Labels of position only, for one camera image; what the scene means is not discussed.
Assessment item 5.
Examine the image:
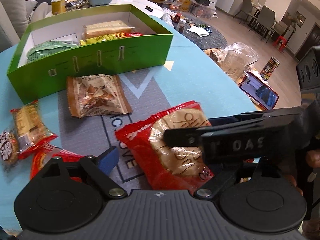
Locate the large red rice cracker bag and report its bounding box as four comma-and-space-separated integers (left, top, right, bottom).
115, 101, 214, 193

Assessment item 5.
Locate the red pleated snack packet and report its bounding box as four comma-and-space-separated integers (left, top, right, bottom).
30, 144, 82, 179

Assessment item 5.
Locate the brown nut snack packet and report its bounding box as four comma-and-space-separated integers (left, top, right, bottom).
66, 74, 132, 119

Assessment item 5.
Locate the orange cake snack packet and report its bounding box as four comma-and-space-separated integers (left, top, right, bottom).
10, 100, 58, 159

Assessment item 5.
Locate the round brown cookie packet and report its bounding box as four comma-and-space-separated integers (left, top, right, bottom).
1, 129, 20, 171

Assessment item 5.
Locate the beige cake snack packet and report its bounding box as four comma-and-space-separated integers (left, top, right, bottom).
82, 20, 135, 39

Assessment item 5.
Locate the yellow red snack packet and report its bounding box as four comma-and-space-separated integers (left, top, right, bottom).
80, 32, 143, 46

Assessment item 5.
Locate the green snack packet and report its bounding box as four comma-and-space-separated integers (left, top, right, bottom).
26, 41, 80, 63

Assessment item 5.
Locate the light blue play mat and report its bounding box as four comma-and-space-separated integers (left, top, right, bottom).
0, 15, 258, 233

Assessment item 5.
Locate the drink can on floor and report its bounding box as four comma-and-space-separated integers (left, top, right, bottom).
260, 56, 280, 81

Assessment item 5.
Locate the clear plastic bag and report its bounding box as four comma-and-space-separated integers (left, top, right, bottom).
204, 42, 259, 82

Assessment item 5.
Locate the dark marble round table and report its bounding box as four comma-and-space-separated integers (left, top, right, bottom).
162, 8, 228, 50

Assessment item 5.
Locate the grey dining chair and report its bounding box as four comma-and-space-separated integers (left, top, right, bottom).
249, 5, 276, 41

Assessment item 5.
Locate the spice jar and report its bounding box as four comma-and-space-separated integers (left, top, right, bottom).
176, 19, 186, 34

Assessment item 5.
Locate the green cardboard box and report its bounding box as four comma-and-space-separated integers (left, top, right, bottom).
7, 4, 173, 103

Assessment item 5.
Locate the white round table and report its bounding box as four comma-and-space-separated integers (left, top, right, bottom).
49, 0, 165, 20

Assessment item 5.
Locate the black remote control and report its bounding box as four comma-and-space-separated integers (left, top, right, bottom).
145, 6, 153, 12

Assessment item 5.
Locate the yellow canister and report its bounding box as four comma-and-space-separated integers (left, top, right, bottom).
51, 0, 66, 15

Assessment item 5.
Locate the beige sofa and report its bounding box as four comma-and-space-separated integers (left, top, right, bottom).
1, 0, 52, 51

